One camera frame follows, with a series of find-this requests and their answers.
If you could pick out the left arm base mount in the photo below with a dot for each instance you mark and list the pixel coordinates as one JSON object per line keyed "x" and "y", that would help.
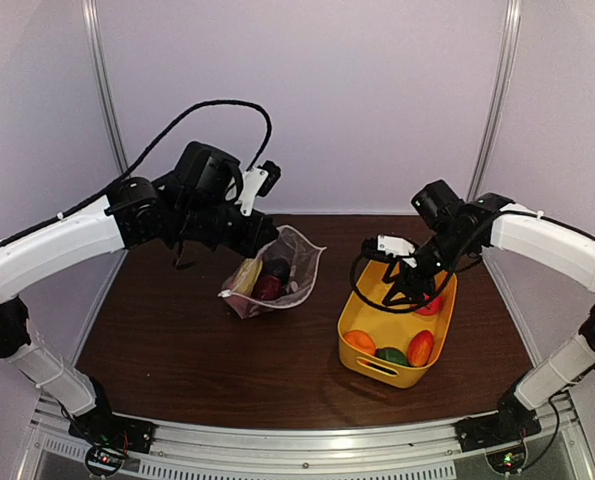
{"x": 111, "y": 439}

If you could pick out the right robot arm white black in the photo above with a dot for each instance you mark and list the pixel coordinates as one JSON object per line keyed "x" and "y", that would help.
{"x": 467, "y": 228}

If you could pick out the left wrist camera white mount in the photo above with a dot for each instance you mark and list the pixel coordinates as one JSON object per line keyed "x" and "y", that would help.
{"x": 256, "y": 182}

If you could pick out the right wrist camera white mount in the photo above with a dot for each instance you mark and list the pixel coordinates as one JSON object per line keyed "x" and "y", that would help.
{"x": 387, "y": 249}

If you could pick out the dark red toy apple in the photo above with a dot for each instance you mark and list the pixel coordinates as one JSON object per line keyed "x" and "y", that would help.
{"x": 267, "y": 288}

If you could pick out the green toy lime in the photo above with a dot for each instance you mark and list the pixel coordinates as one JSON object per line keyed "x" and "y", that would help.
{"x": 392, "y": 355}

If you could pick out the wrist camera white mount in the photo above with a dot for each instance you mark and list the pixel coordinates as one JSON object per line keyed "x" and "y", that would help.
{"x": 256, "y": 182}
{"x": 387, "y": 249}

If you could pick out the red toy strawberry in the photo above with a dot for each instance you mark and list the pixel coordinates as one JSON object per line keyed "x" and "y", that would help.
{"x": 431, "y": 308}

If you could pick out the clear zip top bag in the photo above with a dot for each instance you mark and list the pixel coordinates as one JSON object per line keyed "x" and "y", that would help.
{"x": 304, "y": 258}

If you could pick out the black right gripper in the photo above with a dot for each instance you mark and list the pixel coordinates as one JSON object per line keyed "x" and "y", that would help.
{"x": 411, "y": 278}

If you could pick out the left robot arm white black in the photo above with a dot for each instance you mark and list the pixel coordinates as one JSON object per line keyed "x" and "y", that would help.
{"x": 207, "y": 198}

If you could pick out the orange toy fruit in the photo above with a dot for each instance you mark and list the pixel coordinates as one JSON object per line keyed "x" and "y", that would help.
{"x": 361, "y": 341}

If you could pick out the right aluminium frame post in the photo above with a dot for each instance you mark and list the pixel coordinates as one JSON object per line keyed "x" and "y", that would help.
{"x": 506, "y": 60}

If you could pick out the left aluminium frame post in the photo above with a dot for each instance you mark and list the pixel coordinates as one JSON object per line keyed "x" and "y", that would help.
{"x": 95, "y": 41}

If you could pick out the yellow plastic basket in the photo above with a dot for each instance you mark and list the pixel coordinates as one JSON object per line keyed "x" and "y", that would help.
{"x": 393, "y": 330}

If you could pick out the front aluminium rail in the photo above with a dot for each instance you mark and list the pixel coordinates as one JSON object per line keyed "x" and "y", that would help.
{"x": 427, "y": 450}

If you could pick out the orange red toy mango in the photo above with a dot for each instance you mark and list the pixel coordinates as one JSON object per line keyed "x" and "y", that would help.
{"x": 420, "y": 348}

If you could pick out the purple toy eggplant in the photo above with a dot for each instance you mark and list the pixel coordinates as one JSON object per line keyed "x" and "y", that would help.
{"x": 279, "y": 268}

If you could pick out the aluminium frame post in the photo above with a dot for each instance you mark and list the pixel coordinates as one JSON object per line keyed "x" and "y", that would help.
{"x": 506, "y": 60}
{"x": 95, "y": 41}

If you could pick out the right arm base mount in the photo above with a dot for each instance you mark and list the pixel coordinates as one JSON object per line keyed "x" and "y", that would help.
{"x": 503, "y": 443}

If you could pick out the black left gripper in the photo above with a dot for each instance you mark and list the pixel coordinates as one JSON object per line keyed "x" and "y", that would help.
{"x": 253, "y": 240}

